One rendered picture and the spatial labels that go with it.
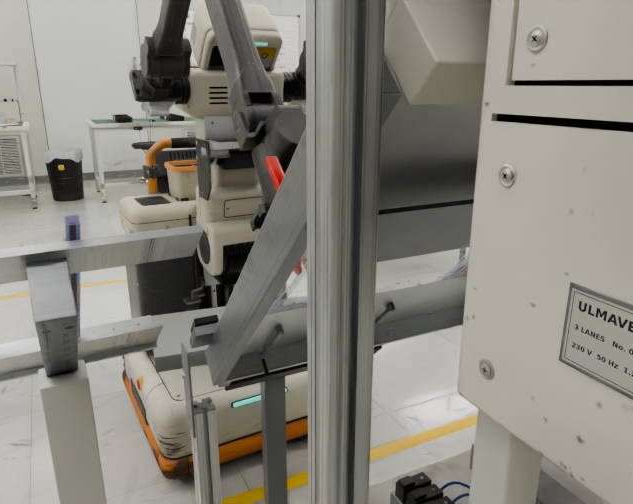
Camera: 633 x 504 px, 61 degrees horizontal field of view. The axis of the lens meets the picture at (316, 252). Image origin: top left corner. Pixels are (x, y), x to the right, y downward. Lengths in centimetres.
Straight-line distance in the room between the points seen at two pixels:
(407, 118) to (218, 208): 111
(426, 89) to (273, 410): 124
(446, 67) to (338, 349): 21
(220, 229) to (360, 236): 117
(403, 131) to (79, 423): 58
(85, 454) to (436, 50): 70
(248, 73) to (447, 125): 43
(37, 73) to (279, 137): 678
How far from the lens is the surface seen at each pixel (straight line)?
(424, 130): 52
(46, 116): 747
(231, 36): 93
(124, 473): 195
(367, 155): 37
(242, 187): 160
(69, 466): 87
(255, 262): 65
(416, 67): 38
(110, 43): 752
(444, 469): 91
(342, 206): 37
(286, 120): 76
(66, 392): 81
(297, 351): 104
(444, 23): 40
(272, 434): 157
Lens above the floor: 118
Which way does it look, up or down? 17 degrees down
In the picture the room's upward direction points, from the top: straight up
